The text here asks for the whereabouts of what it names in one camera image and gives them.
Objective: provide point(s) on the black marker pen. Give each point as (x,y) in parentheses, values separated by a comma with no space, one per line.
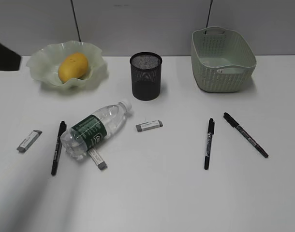
(237,126)
(210,133)
(62,129)

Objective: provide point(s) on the left grey white eraser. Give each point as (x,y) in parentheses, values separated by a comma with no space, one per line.
(28,141)

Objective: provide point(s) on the green plastic basket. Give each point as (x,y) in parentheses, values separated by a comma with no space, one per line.
(222,60)

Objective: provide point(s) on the green wavy glass plate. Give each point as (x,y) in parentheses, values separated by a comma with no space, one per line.
(44,65)

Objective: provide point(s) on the grey white eraser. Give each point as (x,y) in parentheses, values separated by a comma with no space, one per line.
(28,141)
(149,125)
(98,160)

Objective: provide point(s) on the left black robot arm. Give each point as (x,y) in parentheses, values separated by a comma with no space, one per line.
(9,60)

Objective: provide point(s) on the black mesh pen holder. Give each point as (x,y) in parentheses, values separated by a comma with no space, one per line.
(146,68)

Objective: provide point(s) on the clear plastic water bottle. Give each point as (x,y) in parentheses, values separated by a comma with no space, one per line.
(92,130)

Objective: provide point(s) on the yellow mango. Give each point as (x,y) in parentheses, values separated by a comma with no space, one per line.
(74,66)

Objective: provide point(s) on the lower grey white eraser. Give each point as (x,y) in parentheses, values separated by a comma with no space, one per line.
(98,160)

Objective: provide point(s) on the centre grey white eraser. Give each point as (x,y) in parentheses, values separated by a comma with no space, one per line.
(149,125)

